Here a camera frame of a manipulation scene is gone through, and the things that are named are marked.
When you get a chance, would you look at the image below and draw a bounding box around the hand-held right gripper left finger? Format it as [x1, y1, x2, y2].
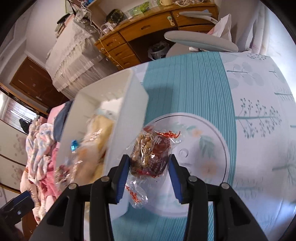
[29, 154, 131, 241]

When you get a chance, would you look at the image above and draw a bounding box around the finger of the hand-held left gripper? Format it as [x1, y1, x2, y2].
[13, 190, 33, 205]

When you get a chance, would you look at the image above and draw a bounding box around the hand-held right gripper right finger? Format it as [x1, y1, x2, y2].
[168, 154, 270, 241]

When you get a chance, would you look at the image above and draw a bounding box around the red clear nut packet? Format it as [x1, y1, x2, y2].
[125, 125, 185, 209]

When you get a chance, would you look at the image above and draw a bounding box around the white plastic storage box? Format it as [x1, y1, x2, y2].
[54, 68, 149, 220]

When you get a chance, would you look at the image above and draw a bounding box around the pink towel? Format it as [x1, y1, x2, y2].
[40, 148, 60, 204]

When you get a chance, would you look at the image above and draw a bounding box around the floral quilt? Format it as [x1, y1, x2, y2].
[20, 120, 56, 223]

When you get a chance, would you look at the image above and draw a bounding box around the white sliding wardrobe door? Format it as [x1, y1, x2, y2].
[0, 90, 30, 193]

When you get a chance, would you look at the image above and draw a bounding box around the navy blue cloth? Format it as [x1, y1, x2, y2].
[54, 100, 73, 142]

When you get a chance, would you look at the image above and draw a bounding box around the pink bedsheet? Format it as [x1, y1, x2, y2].
[47, 104, 65, 123]

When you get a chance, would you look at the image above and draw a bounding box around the white lace covered cabinet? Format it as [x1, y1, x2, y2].
[45, 17, 118, 100]

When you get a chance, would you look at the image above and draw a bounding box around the trash bin with plastic liner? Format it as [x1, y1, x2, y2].
[148, 41, 170, 61]

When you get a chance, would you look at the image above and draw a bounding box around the grey office chair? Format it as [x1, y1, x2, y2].
[148, 10, 252, 61]

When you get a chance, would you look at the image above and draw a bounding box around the white power strip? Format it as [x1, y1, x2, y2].
[99, 22, 116, 35]

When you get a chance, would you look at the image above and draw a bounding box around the wooden desk with drawers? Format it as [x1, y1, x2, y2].
[95, 0, 219, 70]

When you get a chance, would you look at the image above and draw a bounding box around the white plastic bag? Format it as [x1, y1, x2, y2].
[207, 13, 233, 42]

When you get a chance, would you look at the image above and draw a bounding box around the black patterned bag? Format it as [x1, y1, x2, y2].
[104, 9, 126, 24]

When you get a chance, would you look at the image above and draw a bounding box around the stack of books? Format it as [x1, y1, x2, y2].
[55, 13, 74, 35]

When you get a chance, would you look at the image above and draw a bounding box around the floral fabric pouch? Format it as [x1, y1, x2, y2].
[74, 8, 89, 24]

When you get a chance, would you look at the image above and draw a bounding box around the green tissue pack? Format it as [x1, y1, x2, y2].
[126, 1, 151, 16]

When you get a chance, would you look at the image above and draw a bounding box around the white cable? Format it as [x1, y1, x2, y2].
[99, 38, 124, 70]

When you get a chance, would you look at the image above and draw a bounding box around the white coiled cord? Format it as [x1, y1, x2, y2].
[174, 0, 197, 7]

